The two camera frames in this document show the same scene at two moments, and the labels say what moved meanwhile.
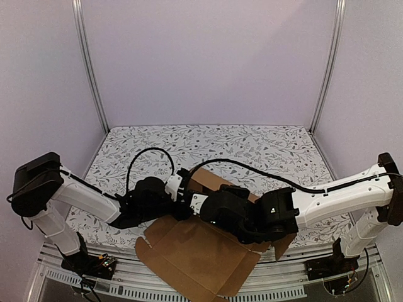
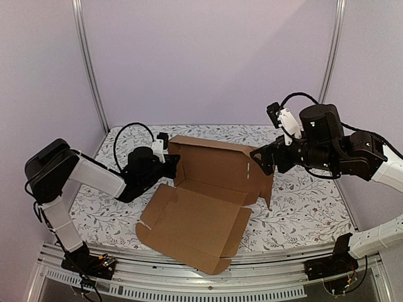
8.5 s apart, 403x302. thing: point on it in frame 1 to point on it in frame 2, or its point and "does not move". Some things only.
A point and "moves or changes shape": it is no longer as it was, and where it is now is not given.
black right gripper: x=208 y=212 to x=278 y=154
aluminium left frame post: x=77 y=9 does not move
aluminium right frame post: x=338 y=33 does not move
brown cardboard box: x=206 y=256 moves or changes shape
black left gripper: x=179 y=213 to x=172 y=161
